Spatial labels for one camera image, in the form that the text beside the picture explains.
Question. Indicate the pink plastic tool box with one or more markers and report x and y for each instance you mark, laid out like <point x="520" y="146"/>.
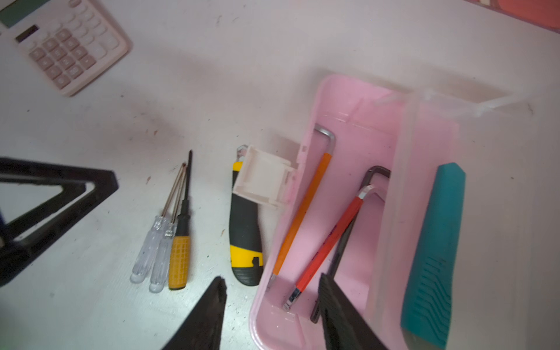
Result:
<point x="505" y="291"/>

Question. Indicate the black yellow utility knife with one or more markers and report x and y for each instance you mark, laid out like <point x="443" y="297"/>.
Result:
<point x="246" y="254"/>

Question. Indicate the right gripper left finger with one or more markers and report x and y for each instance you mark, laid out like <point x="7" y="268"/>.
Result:
<point x="202" y="329"/>

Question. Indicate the orange sleeve hex key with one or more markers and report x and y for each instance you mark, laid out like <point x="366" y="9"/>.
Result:
<point x="305" y="203"/>

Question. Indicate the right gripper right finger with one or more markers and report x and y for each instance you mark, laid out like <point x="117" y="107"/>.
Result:
<point x="343" y="326"/>

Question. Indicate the clear handle screwdriver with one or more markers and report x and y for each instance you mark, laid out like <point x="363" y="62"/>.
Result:
<point x="160" y="272"/>
<point x="146" y="257"/>

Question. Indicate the pink calculator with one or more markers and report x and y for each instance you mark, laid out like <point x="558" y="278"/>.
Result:
<point x="69" y="42"/>

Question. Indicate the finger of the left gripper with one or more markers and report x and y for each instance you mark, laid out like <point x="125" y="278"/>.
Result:
<point x="25" y="238"/>

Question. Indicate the yellow handle screwdriver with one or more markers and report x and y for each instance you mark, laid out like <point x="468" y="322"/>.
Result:
<point x="180" y="253"/>

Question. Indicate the teal utility knife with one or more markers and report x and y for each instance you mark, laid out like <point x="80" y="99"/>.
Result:
<point x="427" y="305"/>

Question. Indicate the red sleeve hex key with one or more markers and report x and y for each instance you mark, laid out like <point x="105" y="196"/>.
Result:
<point x="328" y="244"/>

